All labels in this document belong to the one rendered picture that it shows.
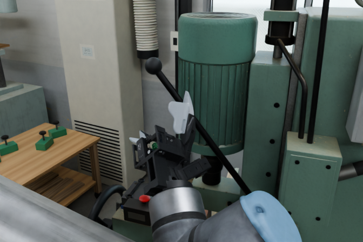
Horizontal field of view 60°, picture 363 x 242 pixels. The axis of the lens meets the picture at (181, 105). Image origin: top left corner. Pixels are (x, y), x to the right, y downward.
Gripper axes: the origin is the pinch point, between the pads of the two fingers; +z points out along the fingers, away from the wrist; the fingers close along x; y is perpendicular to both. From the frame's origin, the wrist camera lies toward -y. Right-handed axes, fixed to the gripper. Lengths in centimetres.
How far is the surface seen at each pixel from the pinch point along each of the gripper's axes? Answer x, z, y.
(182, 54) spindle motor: -9.8, 8.7, 1.5
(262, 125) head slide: -12.8, -6.4, -15.7
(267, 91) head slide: -18.5, -2.9, -11.6
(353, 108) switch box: -29.3, -14.6, -14.6
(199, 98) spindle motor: -6.8, 0.9, -4.3
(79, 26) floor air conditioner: 82, 151, -24
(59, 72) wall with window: 154, 183, -45
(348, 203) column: -16.7, -23.6, -30.1
